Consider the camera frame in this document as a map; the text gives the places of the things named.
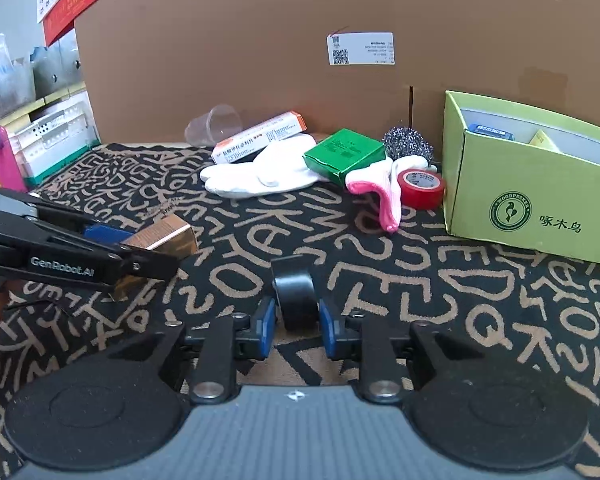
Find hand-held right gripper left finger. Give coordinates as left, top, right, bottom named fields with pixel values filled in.
left=114, top=299, right=277, bottom=406

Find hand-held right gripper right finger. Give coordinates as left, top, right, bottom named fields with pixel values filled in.
left=319, top=299, right=486, bottom=406

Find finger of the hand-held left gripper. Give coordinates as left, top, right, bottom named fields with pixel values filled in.
left=27, top=195, right=133, bottom=247
left=114, top=246, right=181, bottom=280

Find gold rectangular box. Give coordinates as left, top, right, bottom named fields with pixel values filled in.
left=112, top=213, right=199, bottom=301

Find black tape roll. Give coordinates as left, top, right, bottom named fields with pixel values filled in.
left=271, top=256, right=321, bottom=332

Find white glove with pink cuff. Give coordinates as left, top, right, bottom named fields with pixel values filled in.
left=345, top=156, right=438, bottom=233

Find clear plastic cup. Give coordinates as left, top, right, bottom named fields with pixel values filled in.
left=185, top=104, right=243, bottom=148

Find red tape roll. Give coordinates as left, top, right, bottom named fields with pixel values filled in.
left=397, top=169, right=447, bottom=210

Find steel wool scrubber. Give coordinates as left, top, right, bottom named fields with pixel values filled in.
left=383, top=127, right=435, bottom=163

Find green shoe box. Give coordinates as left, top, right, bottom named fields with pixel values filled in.
left=442, top=90, right=600, bottom=268

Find blue tin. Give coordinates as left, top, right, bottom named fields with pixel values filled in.
left=467, top=122, right=516, bottom=141

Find black beige patterned mat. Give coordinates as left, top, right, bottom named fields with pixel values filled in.
left=0, top=142, right=600, bottom=480

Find white plastic crate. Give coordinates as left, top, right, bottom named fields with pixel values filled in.
left=10, top=91, right=102, bottom=187

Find pink plastic object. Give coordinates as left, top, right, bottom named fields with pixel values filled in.
left=0, top=126, right=28, bottom=193

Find white orange medicine box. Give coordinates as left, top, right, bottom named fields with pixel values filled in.
left=212, top=111, right=307, bottom=165

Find grey metal box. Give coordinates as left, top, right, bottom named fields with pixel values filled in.
left=32, top=35, right=88, bottom=98

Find green small box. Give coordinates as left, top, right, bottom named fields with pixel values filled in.
left=302, top=128, right=385, bottom=187

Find clear plastic bags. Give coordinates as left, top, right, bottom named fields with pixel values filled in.
left=0, top=32, right=35, bottom=111

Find large brown cardboard sheet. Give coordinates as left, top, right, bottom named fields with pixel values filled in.
left=74, top=0, right=600, bottom=146

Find white shipping label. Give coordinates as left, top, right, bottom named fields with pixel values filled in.
left=326, top=31, right=395, bottom=67

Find yellow packet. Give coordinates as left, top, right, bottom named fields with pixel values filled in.
left=527, top=129, right=563, bottom=153

